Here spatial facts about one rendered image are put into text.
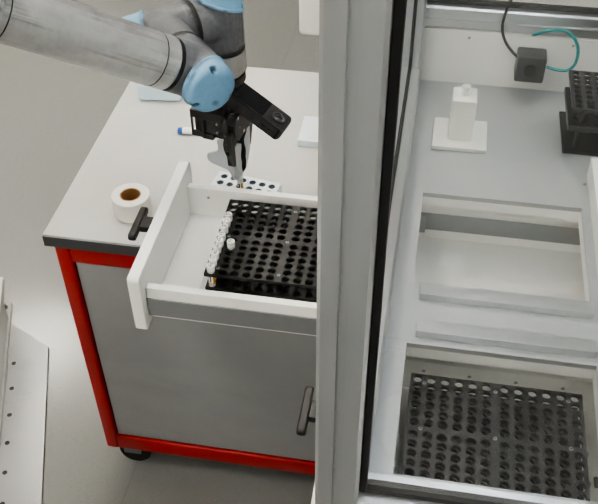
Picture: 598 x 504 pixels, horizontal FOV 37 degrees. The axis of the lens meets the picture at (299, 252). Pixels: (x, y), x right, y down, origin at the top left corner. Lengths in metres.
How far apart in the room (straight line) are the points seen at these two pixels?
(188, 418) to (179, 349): 0.23
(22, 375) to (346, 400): 0.79
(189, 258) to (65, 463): 0.94
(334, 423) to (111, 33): 0.61
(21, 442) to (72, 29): 0.59
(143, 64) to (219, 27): 0.22
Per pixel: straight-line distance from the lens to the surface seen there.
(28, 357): 1.46
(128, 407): 2.01
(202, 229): 1.50
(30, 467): 1.33
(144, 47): 1.18
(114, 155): 1.82
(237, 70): 1.42
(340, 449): 0.80
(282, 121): 1.45
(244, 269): 1.33
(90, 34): 1.14
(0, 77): 3.65
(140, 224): 1.41
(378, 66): 0.52
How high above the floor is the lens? 1.82
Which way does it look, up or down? 43 degrees down
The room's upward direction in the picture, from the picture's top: 1 degrees counter-clockwise
